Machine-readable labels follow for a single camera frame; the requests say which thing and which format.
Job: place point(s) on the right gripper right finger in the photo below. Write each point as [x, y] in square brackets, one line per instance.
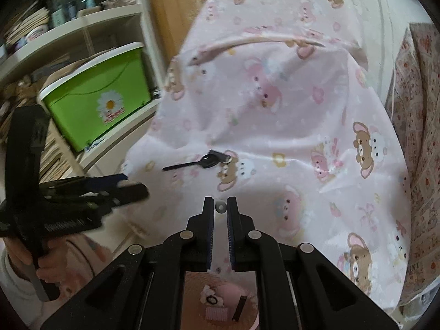
[246, 253]

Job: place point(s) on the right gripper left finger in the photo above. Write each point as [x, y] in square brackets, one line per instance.
[198, 239]

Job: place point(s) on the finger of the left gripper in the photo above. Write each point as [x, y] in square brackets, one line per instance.
[83, 184]
[105, 201]

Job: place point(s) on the white plastic tube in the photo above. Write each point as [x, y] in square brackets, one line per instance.
[220, 207]

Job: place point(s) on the black plastic spoon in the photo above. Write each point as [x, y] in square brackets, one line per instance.
[206, 161]

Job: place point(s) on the green plastic storage box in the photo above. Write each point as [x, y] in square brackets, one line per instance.
[96, 96]

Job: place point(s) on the pink bear print sheet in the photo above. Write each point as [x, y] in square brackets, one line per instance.
[280, 85]

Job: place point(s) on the wooden door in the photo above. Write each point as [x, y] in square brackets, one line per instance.
[178, 10]

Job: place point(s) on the strawberry print patchwork blanket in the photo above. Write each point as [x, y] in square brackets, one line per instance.
[413, 107]

